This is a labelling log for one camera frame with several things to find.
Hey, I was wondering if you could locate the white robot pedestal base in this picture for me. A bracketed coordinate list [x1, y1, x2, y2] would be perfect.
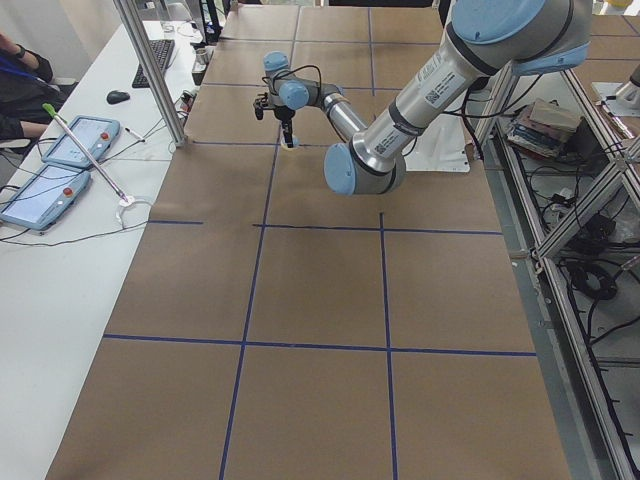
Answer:
[405, 115, 470, 174]

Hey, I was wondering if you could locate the blue teach pendant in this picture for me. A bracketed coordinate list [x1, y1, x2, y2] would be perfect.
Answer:
[42, 115, 121, 169]
[1, 164, 91, 231]

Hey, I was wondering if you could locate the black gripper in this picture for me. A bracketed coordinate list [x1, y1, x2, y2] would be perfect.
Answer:
[273, 105, 296, 142]

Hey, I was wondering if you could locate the brown paper table cover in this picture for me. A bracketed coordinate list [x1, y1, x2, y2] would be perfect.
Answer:
[48, 7, 570, 479]

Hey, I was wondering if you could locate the stack of books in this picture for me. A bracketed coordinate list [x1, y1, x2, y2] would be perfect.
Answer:
[506, 99, 582, 160]

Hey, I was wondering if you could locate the lower blue teach pendant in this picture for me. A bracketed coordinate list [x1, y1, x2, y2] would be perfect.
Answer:
[1, 164, 91, 231]

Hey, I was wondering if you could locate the upper blue teach pendant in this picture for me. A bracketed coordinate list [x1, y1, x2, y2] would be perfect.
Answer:
[42, 115, 121, 169]

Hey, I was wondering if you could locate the blue and cream bell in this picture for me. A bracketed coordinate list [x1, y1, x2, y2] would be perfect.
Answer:
[280, 137, 300, 150]

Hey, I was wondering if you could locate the black computer mouse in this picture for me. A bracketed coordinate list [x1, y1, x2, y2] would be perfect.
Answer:
[106, 90, 130, 105]

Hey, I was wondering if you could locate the seated person in black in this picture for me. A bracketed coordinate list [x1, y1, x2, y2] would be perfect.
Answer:
[1, 33, 77, 141]

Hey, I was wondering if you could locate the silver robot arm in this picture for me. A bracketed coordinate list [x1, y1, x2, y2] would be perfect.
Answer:
[254, 0, 592, 195]
[614, 65, 640, 109]

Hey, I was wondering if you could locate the black marker pen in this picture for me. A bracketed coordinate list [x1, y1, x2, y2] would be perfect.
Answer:
[124, 127, 146, 143]

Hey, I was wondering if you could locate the aluminium frame post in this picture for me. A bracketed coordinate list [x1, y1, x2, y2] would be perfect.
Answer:
[114, 0, 186, 148]

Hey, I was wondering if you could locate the green tipped metal rod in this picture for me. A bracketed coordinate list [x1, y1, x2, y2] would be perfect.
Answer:
[42, 103, 135, 207]

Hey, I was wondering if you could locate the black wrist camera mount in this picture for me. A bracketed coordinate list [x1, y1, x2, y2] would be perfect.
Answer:
[253, 92, 275, 121]

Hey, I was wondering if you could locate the black keyboard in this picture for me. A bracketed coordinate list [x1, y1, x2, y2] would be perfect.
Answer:
[131, 38, 177, 90]

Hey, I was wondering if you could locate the metal cup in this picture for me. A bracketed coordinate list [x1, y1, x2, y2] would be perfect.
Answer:
[192, 48, 208, 75]

